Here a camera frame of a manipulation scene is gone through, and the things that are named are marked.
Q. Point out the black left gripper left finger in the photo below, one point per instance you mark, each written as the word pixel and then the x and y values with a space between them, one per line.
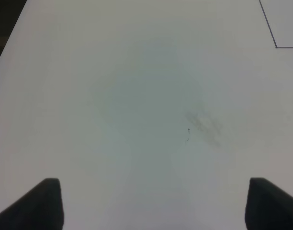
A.
pixel 39 209

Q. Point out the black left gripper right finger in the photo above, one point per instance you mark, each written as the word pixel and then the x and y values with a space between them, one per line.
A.
pixel 268 207

